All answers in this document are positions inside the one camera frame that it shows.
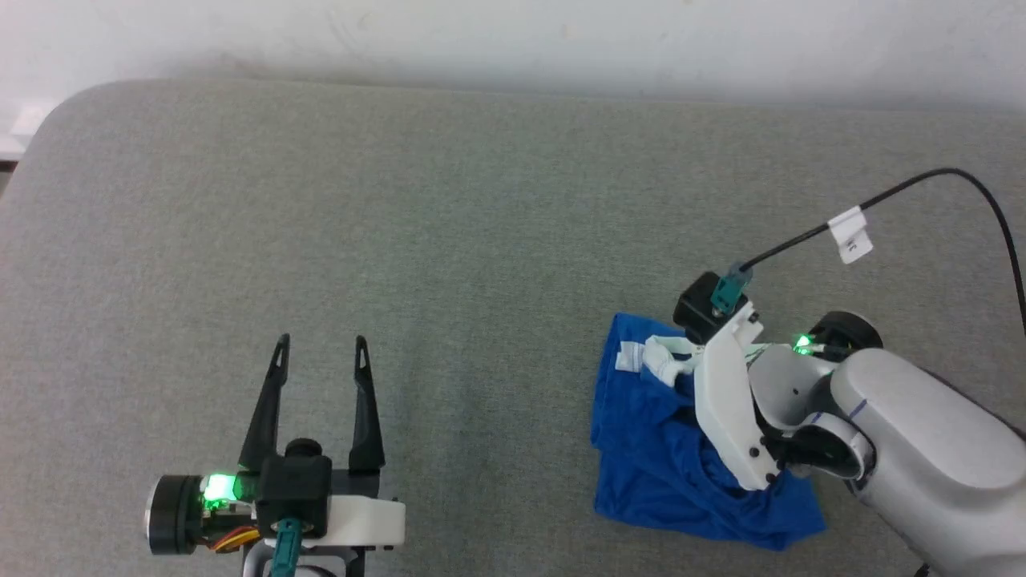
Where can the blue garment with white band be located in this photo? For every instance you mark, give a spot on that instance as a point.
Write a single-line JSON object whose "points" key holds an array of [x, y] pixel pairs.
{"points": [[657, 465]]}

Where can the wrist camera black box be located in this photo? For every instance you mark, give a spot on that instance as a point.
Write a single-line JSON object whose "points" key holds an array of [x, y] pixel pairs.
{"points": [[699, 308], [292, 489]]}

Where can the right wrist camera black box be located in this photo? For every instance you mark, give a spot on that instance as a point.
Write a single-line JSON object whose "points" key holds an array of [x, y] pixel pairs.
{"points": [[699, 308]]}

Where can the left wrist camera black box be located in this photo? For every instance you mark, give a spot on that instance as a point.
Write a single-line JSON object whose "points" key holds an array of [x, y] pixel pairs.
{"points": [[292, 489]]}

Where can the grey fabric sofa cushion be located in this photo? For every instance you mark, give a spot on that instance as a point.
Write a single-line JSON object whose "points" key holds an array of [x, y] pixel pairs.
{"points": [[481, 240]]}

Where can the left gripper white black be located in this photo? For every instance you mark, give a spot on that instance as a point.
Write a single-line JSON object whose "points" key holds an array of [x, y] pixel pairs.
{"points": [[361, 521]]}

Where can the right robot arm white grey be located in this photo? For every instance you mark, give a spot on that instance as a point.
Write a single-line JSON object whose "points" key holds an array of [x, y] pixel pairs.
{"points": [[922, 449]]}

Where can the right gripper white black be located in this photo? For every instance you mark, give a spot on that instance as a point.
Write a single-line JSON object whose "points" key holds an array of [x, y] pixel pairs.
{"points": [[725, 401]]}

